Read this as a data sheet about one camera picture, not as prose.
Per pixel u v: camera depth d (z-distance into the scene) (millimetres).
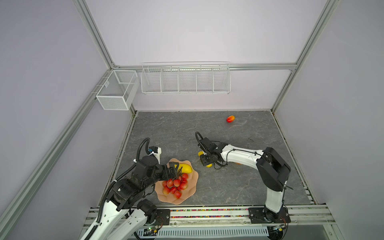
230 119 1117
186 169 824
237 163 600
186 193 781
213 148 702
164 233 706
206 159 819
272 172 484
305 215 757
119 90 1011
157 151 627
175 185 789
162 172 598
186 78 983
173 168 610
